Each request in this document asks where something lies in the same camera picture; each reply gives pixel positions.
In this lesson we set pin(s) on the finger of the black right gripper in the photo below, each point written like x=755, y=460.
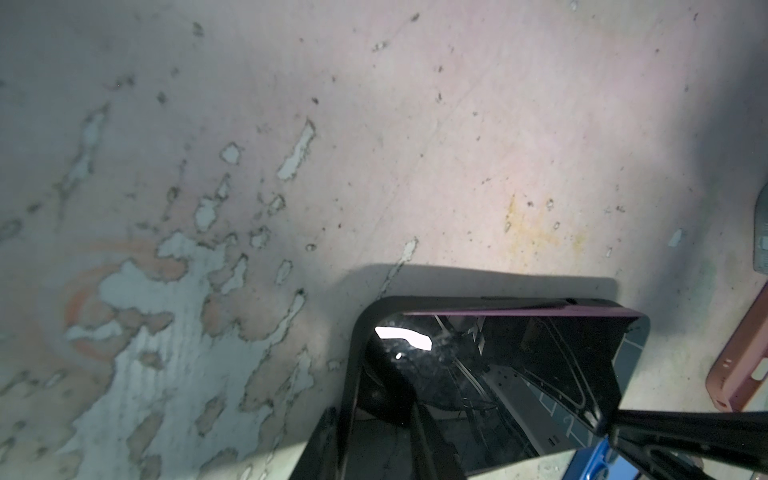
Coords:
x=722, y=435
x=654, y=463

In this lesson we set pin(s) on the black phone case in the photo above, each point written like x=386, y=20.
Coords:
x=366, y=360

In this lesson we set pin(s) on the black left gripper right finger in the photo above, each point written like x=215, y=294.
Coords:
x=433, y=458

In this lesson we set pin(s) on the blue smartphone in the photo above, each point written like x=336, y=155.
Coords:
x=600, y=462

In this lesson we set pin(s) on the sage green phone case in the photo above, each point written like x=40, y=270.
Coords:
x=760, y=235

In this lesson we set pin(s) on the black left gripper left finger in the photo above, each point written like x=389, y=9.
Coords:
x=319, y=458

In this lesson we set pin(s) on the dusty pink phone case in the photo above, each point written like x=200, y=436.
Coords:
x=730, y=383

